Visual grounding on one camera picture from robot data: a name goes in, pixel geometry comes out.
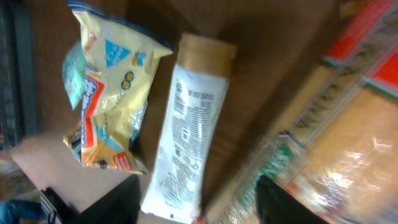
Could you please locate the white tube with tan cap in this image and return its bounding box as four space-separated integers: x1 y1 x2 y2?
141 33 237 223

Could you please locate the orange spaghetti pack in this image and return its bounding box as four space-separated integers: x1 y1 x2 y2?
203 1 397 223

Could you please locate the teal wipes pack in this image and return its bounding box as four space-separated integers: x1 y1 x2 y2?
62 41 86 110

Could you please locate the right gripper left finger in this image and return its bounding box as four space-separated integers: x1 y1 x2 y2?
67 175 141 224

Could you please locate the grey plastic basket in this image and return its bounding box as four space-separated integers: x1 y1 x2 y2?
1 0 38 151

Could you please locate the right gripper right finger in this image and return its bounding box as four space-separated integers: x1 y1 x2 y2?
256 175 328 224

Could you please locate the yellow snack bag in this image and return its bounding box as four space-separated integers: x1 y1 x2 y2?
67 1 174 174

